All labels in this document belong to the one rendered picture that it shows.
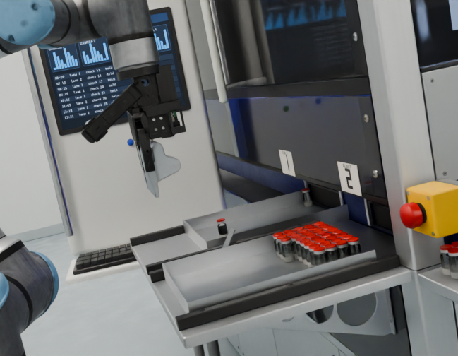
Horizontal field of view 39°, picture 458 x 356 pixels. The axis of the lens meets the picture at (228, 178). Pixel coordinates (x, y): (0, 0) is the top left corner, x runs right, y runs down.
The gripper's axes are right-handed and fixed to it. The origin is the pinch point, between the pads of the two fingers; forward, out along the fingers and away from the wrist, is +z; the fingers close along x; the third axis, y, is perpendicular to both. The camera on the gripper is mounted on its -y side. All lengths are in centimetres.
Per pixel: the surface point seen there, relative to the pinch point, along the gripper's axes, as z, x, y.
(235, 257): 20.8, 19.7, 15.8
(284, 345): 68, 74, 37
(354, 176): 7.2, 5.0, 38.3
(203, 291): 21.5, 6.6, 6.0
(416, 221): 10.8, -19.4, 36.3
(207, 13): -33, 65, 31
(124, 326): 109, 239, -7
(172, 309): 21.7, 2.3, -0.7
